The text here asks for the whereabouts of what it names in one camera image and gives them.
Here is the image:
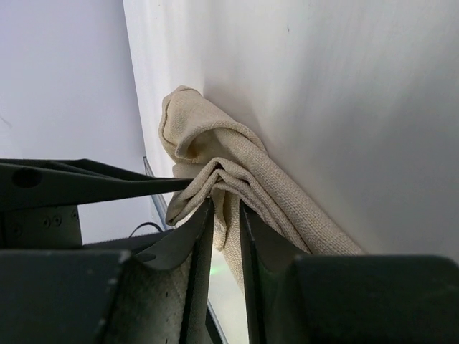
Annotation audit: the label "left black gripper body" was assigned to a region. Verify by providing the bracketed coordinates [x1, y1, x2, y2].
[1, 206, 82, 249]

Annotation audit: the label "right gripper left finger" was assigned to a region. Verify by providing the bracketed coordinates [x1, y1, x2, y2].
[1, 200, 214, 343]

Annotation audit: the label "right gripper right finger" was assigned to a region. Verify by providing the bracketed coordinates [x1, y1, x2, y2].
[240, 204, 458, 343]

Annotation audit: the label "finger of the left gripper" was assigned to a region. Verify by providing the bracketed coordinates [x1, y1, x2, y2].
[1, 158, 191, 211]

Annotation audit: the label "beige cloth napkin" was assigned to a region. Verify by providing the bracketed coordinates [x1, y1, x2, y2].
[158, 86, 362, 285]

